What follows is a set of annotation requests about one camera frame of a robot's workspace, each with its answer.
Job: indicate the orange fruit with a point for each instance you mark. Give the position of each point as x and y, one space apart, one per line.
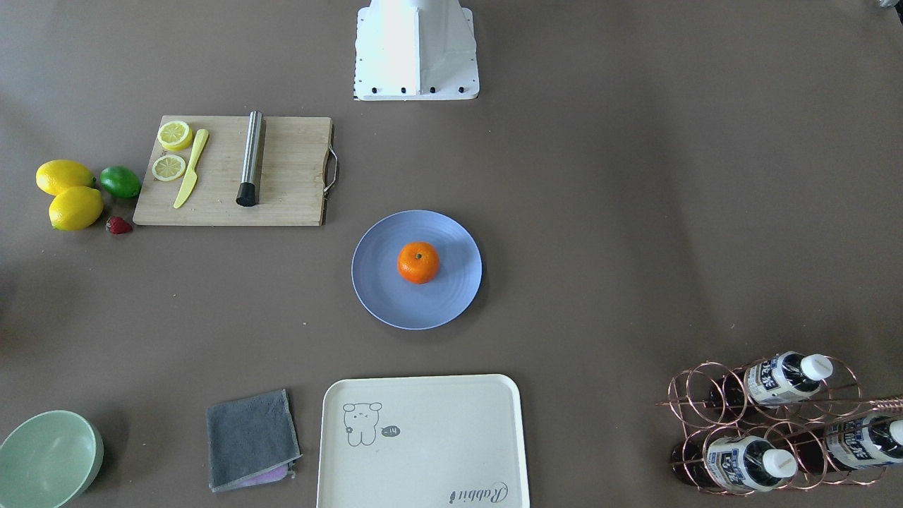
418 262

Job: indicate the blue plate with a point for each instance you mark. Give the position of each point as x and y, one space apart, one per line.
382 290

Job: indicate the wooden cutting board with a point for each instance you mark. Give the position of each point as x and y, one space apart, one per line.
293 179

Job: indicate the cream rectangular tray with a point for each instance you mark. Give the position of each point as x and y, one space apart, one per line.
431 441

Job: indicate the metal cylinder black tip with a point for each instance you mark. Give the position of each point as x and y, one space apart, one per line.
249 187

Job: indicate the yellow plastic knife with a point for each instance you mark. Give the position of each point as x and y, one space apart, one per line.
190 177

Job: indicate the grey folded cloth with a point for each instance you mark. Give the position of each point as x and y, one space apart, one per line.
251 441

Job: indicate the lemon slice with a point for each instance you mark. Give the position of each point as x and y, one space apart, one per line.
168 168
175 135

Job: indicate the red strawberry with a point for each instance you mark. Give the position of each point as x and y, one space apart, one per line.
118 225

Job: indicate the green lime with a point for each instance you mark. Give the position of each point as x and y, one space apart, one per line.
120 182

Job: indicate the dark drink bottle front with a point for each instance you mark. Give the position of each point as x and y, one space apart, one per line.
737 465

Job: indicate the dark drink bottle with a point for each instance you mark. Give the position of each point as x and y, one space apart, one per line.
872 441
737 465
789 377

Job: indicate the dark drink bottle back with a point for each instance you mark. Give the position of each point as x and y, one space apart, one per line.
789 377

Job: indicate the yellow lemon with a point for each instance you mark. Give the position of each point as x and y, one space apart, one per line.
76 208
56 176

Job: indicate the dark drink bottle middle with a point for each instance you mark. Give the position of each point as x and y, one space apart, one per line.
872 441

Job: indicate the green bowl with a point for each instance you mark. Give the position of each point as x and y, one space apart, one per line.
49 460

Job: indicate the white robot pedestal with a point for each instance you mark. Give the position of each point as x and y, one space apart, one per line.
415 51

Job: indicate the copper wire bottle rack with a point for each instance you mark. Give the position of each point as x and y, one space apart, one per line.
841 397

